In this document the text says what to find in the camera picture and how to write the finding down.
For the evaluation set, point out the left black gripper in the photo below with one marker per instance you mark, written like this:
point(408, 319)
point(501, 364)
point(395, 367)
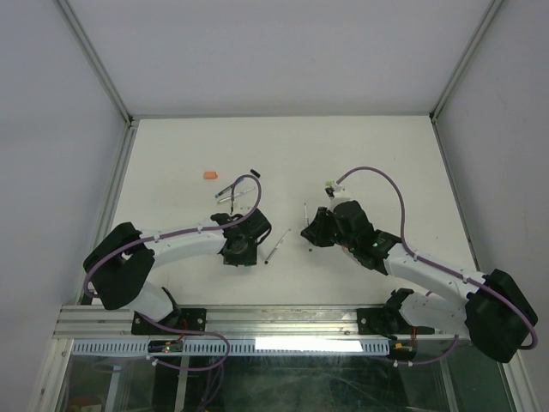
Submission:
point(232, 260)

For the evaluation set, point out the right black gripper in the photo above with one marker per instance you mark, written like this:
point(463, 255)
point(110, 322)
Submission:
point(315, 232)

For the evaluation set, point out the white green end pen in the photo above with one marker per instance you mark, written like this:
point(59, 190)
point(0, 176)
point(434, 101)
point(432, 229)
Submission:
point(306, 215)

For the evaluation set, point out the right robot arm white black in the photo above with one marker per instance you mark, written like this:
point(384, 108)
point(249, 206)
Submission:
point(489, 310)

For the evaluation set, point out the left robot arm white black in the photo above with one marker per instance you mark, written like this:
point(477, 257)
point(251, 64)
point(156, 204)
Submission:
point(118, 268)

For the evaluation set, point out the white black end pen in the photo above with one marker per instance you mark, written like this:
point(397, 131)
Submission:
point(277, 246)

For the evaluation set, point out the silver green tip pen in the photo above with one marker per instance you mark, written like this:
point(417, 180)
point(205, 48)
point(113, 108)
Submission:
point(238, 194)

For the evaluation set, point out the dark blue barrel pen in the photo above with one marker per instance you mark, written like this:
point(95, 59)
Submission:
point(226, 189)

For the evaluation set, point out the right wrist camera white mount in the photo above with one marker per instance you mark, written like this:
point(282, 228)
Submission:
point(336, 193)

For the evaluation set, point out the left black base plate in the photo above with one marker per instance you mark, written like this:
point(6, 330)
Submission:
point(184, 318)

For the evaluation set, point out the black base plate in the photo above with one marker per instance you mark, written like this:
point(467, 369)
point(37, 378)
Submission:
point(184, 318)
point(373, 321)

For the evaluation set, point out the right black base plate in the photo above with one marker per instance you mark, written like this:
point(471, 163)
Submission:
point(373, 321)

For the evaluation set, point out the white slotted cable duct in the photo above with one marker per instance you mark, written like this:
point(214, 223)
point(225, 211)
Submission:
point(260, 346)

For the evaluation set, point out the aluminium mounting rail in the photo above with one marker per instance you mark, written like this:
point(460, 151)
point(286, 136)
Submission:
point(229, 321)

